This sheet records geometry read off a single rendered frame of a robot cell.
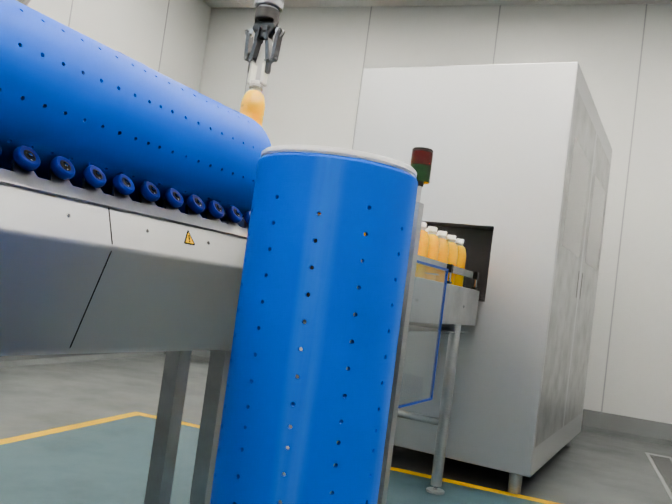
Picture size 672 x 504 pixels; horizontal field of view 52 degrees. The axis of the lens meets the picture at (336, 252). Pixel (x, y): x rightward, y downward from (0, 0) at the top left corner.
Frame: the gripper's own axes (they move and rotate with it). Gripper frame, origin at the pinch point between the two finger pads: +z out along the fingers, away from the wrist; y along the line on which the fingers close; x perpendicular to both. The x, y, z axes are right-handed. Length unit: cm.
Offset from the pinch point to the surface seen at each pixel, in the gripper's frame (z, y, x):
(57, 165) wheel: 47, 24, -88
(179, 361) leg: 85, 8, -27
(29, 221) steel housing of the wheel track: 58, 26, -93
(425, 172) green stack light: 24, 51, 17
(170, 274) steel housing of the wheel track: 63, 26, -57
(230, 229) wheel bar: 51, 24, -36
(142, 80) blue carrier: 27, 25, -72
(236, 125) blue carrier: 27, 25, -41
